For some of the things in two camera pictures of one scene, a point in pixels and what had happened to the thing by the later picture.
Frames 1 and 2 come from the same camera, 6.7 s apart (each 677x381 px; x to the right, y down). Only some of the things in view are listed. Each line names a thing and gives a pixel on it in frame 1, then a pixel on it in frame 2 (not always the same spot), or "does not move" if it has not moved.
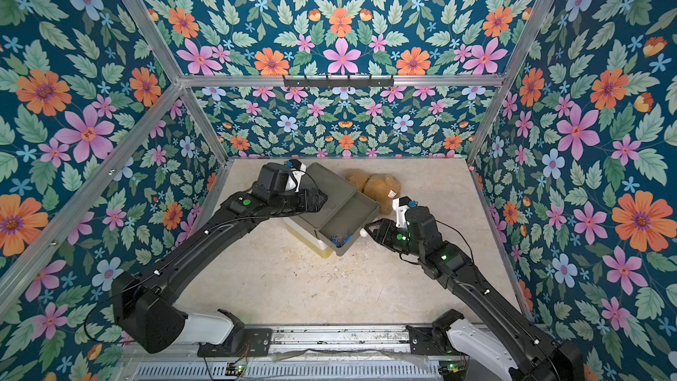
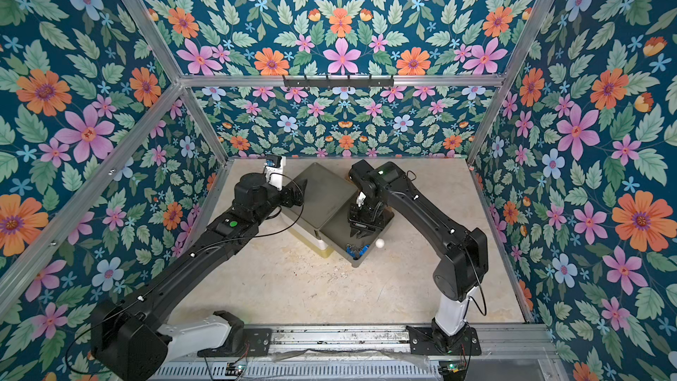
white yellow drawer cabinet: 308,238 does not move
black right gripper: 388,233 → 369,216
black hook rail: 338,83 does not move
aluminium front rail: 307,353 does not move
